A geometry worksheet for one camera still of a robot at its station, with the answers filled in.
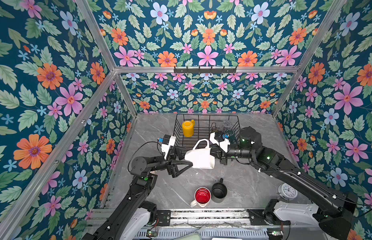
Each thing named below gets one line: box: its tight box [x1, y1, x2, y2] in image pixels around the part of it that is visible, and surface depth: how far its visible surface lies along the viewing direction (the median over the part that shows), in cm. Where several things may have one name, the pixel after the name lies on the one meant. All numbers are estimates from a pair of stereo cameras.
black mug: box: [211, 178, 228, 199], surface depth 82 cm
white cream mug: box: [184, 138, 216, 169], surface depth 60 cm
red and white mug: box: [190, 187, 212, 208], surface depth 76 cm
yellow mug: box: [182, 119, 195, 138], surface depth 101 cm
